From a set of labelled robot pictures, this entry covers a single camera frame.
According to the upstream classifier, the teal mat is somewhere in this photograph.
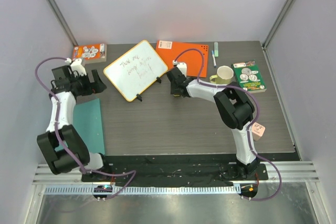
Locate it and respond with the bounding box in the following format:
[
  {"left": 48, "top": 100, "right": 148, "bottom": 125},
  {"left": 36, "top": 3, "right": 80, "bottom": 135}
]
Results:
[{"left": 55, "top": 98, "right": 106, "bottom": 168}]

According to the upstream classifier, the whiteboard with yellow frame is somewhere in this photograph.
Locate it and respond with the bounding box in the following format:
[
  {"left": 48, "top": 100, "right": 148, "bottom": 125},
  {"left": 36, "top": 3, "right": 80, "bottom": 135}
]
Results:
[{"left": 103, "top": 40, "right": 168, "bottom": 102}]

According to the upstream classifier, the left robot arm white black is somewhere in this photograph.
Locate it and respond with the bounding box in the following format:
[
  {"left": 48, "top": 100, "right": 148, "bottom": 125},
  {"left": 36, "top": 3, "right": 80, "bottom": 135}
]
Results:
[{"left": 37, "top": 66, "right": 112, "bottom": 182}]

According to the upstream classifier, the right aluminium corner post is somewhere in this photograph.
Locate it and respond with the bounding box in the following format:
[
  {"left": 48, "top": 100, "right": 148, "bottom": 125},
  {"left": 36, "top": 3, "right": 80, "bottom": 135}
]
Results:
[{"left": 262, "top": 0, "right": 296, "bottom": 50}]

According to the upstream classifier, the aluminium corner post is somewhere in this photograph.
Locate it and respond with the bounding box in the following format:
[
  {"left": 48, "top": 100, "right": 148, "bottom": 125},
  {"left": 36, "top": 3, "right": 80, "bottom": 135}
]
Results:
[
  {"left": 262, "top": 0, "right": 296, "bottom": 50},
  {"left": 46, "top": 0, "right": 78, "bottom": 46}
]

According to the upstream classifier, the pale yellow mug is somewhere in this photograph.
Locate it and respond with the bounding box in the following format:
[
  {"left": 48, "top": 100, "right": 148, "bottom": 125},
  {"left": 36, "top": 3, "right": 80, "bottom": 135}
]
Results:
[{"left": 209, "top": 66, "right": 234, "bottom": 90}]

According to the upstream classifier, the orange notebook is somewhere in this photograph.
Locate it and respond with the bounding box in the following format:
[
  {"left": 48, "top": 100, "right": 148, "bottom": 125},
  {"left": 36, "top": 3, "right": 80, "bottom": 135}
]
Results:
[{"left": 155, "top": 40, "right": 209, "bottom": 78}]

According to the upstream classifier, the left aluminium corner post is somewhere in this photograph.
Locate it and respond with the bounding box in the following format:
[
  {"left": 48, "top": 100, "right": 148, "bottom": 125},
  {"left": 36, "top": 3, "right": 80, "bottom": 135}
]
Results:
[{"left": 46, "top": 0, "right": 78, "bottom": 46}]

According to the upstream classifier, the green coin book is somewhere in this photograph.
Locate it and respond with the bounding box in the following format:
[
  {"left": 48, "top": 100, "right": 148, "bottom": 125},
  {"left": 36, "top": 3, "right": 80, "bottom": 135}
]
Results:
[{"left": 232, "top": 60, "right": 267, "bottom": 93}]

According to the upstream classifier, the blue whiteboard marker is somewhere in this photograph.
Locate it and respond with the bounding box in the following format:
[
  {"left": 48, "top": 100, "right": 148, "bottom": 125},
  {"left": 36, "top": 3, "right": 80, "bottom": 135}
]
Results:
[{"left": 211, "top": 50, "right": 217, "bottom": 68}]

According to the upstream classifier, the orange paperback book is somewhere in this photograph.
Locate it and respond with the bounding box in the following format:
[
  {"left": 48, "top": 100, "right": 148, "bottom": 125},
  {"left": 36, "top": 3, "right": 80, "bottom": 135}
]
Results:
[{"left": 72, "top": 43, "right": 107, "bottom": 64}]

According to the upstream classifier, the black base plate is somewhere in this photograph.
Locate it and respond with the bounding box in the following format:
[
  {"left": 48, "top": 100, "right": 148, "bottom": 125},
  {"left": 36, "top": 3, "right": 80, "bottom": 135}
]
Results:
[{"left": 81, "top": 154, "right": 269, "bottom": 187}]

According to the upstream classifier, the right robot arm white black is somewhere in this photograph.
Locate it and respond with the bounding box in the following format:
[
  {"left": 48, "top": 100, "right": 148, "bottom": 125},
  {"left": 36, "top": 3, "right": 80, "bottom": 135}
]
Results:
[{"left": 166, "top": 66, "right": 260, "bottom": 179}]

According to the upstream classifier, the pink wooden block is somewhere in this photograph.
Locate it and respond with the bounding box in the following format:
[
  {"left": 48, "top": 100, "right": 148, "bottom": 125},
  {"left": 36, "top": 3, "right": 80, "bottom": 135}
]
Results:
[{"left": 251, "top": 122, "right": 266, "bottom": 141}]

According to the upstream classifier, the white slotted cable duct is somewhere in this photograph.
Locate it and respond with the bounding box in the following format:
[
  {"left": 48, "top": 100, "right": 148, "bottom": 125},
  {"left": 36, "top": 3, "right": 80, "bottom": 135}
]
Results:
[{"left": 45, "top": 184, "right": 241, "bottom": 195}]

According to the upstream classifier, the aluminium front rail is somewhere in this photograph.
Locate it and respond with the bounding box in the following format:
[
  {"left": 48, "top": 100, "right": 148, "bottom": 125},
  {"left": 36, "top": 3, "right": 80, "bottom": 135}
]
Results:
[{"left": 33, "top": 161, "right": 319, "bottom": 185}]

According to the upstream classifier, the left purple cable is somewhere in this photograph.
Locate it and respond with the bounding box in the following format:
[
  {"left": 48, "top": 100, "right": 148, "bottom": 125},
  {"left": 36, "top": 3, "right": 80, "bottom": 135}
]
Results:
[{"left": 35, "top": 57, "right": 137, "bottom": 200}]

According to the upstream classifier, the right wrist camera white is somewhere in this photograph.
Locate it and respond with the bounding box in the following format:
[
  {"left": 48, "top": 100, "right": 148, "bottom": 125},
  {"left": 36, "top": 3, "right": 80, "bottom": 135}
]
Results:
[{"left": 173, "top": 61, "right": 187, "bottom": 76}]

